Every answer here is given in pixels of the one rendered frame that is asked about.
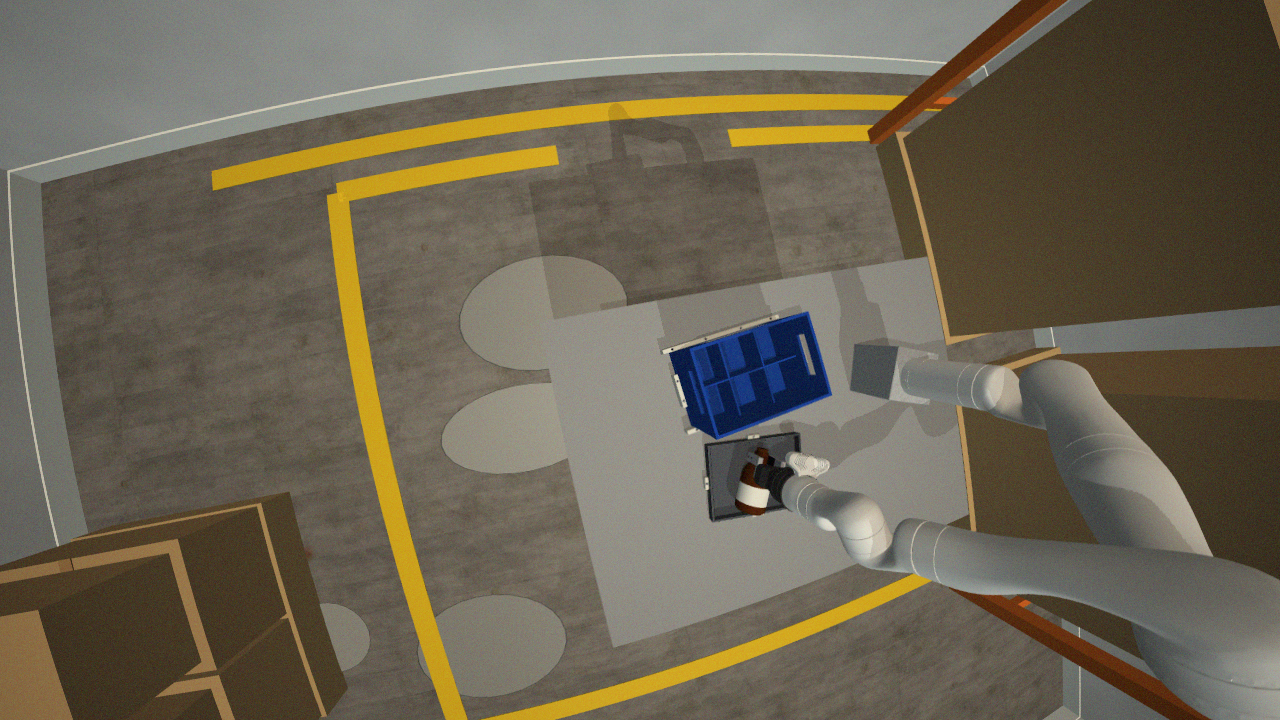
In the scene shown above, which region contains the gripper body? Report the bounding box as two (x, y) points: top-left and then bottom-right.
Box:
(754, 451), (829, 518)

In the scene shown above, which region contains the blue divided crate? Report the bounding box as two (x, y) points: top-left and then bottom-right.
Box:
(669, 311), (832, 439)

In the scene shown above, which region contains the brown glass bottle with white label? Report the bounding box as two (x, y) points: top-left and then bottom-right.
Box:
(735, 447), (771, 516)

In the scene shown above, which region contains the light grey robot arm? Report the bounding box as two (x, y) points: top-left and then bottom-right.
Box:
(797, 357), (1280, 720)

